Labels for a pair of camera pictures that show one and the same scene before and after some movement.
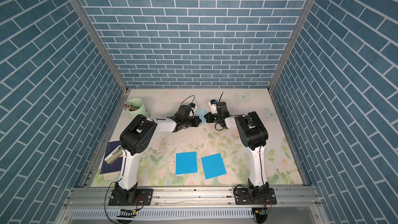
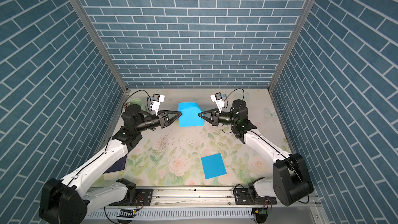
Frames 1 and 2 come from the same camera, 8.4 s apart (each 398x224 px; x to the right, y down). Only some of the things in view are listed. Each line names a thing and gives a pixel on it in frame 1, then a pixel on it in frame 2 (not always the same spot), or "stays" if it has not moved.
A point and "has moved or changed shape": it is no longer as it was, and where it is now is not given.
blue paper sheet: (186, 163) has moved or changed shape
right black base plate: (242, 197) stays
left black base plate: (144, 197) stays
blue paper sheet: (213, 166) stays
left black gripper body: (190, 122) to (150, 124)
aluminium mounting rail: (192, 197) stays
